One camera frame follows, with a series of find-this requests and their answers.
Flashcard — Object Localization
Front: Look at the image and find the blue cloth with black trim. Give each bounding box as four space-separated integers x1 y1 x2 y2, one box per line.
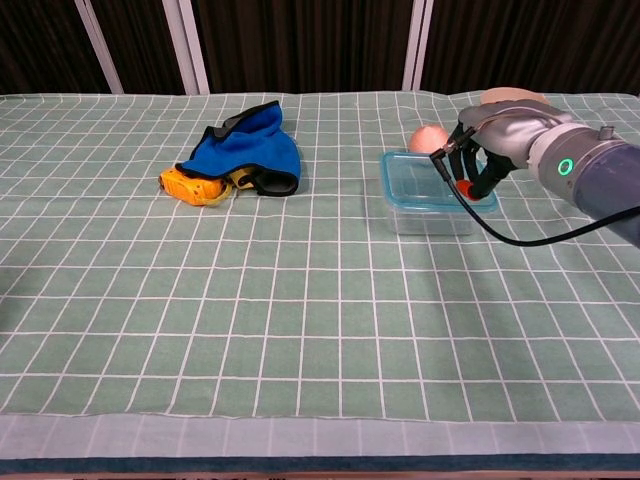
174 99 303 197

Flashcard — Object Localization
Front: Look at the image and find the clear plastic container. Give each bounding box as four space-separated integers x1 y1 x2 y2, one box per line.
389 206 480 238

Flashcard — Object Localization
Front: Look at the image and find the beige bowl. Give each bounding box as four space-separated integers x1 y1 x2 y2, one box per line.
479 86 552 107

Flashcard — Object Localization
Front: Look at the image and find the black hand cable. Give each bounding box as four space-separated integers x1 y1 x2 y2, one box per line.
429 128 640 248

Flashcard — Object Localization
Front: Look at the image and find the dark pleated curtain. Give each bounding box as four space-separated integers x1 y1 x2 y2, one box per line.
0 0 640 96

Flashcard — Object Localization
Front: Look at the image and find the teal container lid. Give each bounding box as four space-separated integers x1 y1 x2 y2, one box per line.
381 150 500 215

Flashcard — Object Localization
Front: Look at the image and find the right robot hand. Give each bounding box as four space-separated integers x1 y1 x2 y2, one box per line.
448 97 577 201

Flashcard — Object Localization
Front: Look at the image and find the thin white frame post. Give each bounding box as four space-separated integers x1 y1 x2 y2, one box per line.
74 0 125 95

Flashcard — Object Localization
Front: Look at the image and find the wide white frame post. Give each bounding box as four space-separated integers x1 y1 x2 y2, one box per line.
162 0 210 95

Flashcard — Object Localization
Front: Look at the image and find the green checked tablecloth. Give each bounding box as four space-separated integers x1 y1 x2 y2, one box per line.
0 90 640 474

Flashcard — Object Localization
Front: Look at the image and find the pink onion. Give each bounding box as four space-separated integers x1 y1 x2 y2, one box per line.
407 124 450 155

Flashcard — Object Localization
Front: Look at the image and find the yellow tape measure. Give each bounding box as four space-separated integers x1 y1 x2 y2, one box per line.
158 166 257 208

